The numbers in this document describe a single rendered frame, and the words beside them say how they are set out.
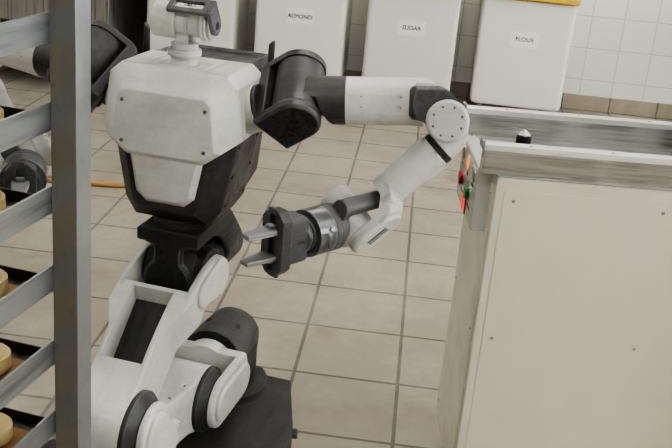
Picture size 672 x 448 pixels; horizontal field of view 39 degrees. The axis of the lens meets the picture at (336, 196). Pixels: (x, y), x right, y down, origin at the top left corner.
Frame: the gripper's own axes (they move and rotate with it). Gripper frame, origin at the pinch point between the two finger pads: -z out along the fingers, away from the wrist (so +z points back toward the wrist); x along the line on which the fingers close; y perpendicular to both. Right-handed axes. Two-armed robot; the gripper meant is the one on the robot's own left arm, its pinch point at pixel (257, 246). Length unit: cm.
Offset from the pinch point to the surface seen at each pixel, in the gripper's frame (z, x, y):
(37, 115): -56, 38, 29
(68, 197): -53, 29, 30
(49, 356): -55, 10, 29
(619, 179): 71, 8, 27
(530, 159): 58, 11, 14
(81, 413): -52, 3, 31
